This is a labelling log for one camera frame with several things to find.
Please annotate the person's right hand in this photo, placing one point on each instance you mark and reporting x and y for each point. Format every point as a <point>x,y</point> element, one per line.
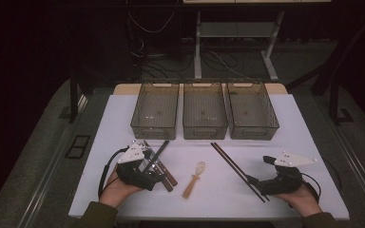
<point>304,201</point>

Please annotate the metal floor rail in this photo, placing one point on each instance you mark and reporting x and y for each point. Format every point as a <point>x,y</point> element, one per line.
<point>46,180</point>
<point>361,171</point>

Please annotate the person's left hand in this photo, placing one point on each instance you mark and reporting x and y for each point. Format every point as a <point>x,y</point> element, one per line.
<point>114,193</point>

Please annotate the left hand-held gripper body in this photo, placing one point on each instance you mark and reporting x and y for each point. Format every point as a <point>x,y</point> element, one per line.
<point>133,156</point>

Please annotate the black metal stand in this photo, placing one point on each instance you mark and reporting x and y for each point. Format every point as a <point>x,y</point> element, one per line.
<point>73,101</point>
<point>334,101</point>

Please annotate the white metal desk frame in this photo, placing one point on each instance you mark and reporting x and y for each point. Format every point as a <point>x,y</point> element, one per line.
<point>198,47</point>

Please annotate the black rectangular floor frame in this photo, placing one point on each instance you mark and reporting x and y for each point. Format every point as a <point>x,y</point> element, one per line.
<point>77,155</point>

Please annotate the translucent brown plastic basket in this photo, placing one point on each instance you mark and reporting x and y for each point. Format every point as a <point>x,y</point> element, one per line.
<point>155,110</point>
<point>204,110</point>
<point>252,110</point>

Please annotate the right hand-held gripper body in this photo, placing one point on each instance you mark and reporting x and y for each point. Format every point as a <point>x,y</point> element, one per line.
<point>285,183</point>

